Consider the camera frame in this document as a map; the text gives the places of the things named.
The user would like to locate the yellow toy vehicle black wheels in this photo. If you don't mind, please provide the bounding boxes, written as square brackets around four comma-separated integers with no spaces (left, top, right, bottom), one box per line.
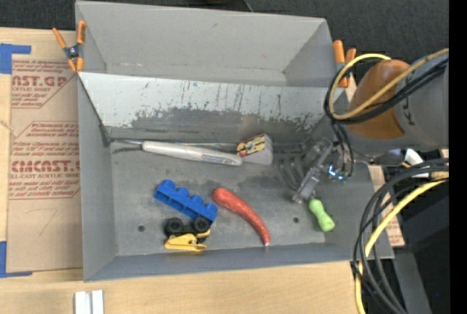
[163,216,212,252]

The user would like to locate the white marker pen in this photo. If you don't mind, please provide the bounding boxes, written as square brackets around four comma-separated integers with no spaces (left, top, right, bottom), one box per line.
[142,139,244,167]

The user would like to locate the brown cardboard board red print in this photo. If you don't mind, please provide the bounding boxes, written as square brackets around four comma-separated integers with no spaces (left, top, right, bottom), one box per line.
[0,26,406,279]

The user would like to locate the grey metal bin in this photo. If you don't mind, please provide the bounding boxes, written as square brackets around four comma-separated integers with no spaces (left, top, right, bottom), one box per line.
[74,0,395,283]

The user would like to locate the red toy chili pepper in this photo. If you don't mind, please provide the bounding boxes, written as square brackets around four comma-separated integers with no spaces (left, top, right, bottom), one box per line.
[212,187,271,248]

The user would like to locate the grey wedge block yellow print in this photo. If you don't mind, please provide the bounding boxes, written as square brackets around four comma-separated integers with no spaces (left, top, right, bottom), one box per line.
[236,133,274,166]

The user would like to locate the light green toy dumbbell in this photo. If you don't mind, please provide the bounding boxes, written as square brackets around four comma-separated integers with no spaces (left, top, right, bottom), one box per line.
[308,197,336,233]

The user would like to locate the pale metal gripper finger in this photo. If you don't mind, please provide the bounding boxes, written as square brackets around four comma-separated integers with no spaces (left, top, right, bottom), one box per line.
[279,153,306,191]
[291,166,323,204]

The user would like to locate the blue toy brick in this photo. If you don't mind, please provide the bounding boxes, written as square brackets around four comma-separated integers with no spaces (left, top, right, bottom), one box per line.
[153,179,219,223]

